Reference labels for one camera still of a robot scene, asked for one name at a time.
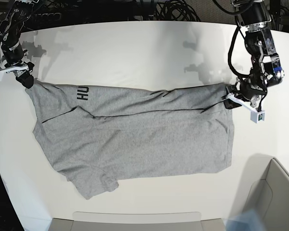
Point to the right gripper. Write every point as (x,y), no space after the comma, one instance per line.
(12,61)

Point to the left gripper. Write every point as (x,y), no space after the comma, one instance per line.
(245,92)

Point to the grey T-shirt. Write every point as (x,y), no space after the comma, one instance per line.
(96,136)

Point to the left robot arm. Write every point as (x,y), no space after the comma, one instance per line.
(266,70)

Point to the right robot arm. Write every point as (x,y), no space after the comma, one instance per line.
(12,22)

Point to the grey bin right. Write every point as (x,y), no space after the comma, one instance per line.
(269,198)

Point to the blue translucent object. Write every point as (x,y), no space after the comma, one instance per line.
(247,221)

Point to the grey tray bottom edge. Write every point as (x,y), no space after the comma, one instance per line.
(187,221)

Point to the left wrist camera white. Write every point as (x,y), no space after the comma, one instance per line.
(256,116)

